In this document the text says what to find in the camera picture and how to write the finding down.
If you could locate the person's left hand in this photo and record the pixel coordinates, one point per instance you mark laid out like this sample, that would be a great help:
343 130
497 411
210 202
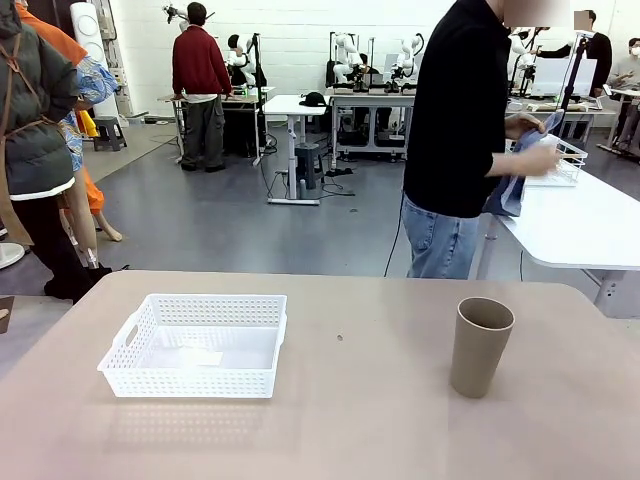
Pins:
520 124

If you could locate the brown board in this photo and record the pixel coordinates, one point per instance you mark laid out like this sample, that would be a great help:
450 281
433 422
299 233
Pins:
6 315

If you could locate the black cap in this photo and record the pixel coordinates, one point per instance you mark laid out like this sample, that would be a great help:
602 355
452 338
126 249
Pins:
314 99

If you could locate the person in black jacket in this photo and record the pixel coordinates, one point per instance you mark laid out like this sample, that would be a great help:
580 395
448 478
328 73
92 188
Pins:
600 55

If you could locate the person's right hand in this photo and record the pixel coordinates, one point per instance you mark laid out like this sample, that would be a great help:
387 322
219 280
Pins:
540 161

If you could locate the white tower appliance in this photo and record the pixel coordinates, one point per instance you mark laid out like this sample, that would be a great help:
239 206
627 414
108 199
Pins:
92 40

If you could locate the grey plastic stool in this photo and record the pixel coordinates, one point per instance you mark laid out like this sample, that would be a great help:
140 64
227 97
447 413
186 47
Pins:
110 132
307 160

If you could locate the person's right forearm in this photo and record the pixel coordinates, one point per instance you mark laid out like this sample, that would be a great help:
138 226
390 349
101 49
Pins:
505 164

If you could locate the white robot workbench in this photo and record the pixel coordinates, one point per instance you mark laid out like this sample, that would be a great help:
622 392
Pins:
370 100

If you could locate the white standing desk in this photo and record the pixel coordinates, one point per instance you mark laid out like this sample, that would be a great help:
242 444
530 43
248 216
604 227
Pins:
287 104

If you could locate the mannequin in orange clothes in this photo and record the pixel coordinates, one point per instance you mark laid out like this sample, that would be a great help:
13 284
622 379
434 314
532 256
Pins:
50 35

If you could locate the black tripod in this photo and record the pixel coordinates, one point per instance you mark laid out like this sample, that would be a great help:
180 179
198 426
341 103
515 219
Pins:
575 75

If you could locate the wooden background table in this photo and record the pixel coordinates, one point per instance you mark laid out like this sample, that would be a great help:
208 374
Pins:
240 97

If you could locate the white perforated plastic basket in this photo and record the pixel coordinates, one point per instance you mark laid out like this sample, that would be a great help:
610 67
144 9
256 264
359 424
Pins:
190 382

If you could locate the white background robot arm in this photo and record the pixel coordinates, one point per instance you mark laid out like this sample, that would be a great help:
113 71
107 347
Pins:
410 50
347 50

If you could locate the seated person in black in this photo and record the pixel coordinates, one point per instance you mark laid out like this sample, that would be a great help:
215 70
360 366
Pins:
235 50

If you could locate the person in grey vest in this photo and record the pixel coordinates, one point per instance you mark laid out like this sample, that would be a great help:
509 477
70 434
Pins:
35 125

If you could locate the blue towel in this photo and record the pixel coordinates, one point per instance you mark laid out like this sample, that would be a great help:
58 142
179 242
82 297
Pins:
507 197

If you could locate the person with face mask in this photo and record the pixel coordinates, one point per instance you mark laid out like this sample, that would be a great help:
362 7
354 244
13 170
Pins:
627 70

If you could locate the person in red sweater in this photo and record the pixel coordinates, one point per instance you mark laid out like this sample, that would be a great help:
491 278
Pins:
197 60

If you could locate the blue patterned shirt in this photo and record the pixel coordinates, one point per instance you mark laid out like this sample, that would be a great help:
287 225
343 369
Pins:
95 75

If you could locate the person in black sweater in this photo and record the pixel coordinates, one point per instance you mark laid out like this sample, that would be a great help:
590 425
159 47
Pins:
450 125

